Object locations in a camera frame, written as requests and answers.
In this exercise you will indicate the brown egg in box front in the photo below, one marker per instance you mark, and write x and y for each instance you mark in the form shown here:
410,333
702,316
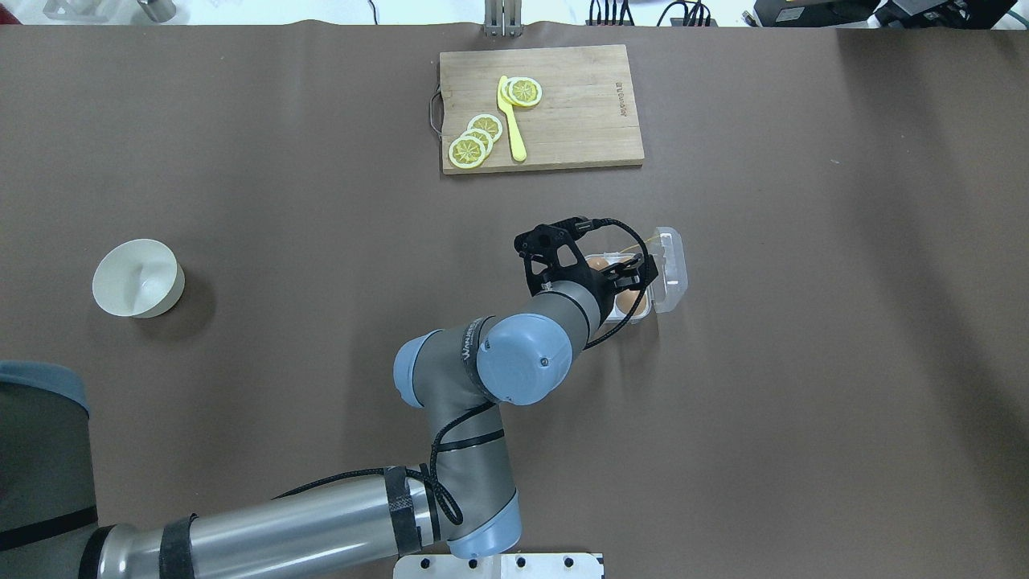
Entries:
632,303

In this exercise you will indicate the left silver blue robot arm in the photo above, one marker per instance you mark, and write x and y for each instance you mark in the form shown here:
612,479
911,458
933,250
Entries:
464,496

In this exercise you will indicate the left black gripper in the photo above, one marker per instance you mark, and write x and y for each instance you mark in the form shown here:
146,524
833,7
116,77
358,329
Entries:
596,283

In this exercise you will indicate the aluminium frame post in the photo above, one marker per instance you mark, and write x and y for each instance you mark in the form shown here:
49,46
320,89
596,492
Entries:
503,18

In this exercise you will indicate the lemon slice outer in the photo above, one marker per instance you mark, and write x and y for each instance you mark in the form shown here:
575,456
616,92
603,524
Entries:
466,153

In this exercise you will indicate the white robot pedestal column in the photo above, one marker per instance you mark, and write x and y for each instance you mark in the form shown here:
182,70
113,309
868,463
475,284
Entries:
506,565

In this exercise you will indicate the clear plastic egg box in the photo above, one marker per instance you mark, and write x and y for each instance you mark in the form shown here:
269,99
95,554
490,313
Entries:
664,294

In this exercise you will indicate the lemon slice middle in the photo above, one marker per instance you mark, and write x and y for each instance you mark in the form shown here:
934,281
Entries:
484,137

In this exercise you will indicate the yellow plastic knife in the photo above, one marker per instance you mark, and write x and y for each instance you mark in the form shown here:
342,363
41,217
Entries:
518,150

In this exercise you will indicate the lemon slice near handle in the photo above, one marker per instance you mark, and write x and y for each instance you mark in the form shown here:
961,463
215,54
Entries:
523,91

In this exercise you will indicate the wooden cutting board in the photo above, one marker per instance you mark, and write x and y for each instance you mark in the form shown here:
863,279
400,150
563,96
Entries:
587,116

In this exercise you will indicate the white ceramic bowl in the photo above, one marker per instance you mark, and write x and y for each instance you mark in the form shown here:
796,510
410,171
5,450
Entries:
140,278

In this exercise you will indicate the brown egg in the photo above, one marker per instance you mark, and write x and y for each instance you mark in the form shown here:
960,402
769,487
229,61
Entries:
597,262
632,303

